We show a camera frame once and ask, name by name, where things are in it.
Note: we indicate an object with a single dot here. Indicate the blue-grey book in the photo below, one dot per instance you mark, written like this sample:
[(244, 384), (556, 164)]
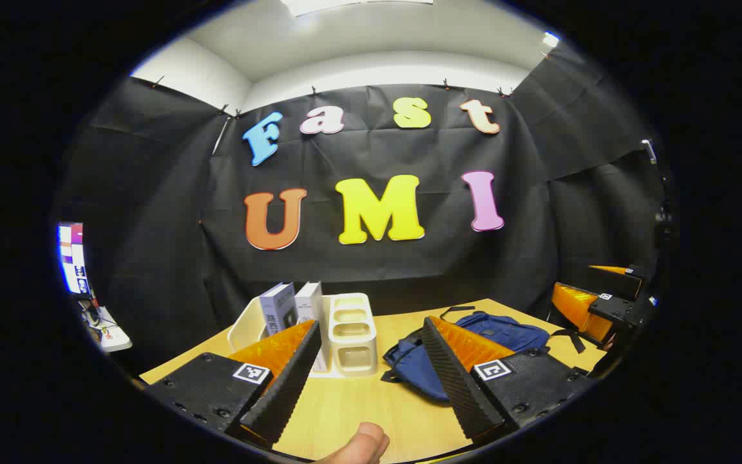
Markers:
[(277, 309)]

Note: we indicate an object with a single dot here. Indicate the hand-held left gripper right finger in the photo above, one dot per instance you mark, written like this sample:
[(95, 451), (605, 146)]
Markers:
[(451, 380)]

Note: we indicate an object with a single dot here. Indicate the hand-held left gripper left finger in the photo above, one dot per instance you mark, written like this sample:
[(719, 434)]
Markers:
[(287, 386)]

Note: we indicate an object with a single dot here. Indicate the white book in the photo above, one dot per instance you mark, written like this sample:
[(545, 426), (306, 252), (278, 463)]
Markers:
[(310, 303)]

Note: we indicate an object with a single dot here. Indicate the blue schoolbag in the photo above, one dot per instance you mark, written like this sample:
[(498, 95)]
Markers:
[(506, 328)]

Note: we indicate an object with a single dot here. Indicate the small ceiling light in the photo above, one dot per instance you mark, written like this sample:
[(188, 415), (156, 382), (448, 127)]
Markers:
[(550, 40)]

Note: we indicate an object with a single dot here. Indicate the ceiling light panel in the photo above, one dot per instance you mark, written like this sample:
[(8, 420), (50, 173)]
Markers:
[(345, 5)]

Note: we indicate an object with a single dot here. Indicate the computer monitor screen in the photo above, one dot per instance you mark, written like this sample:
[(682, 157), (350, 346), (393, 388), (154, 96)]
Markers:
[(73, 258)]

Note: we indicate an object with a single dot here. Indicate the white bookshelf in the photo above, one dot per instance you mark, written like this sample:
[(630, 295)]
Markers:
[(355, 361)]

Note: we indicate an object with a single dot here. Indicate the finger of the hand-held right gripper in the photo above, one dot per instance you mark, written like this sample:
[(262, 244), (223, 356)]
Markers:
[(577, 309), (619, 282)]

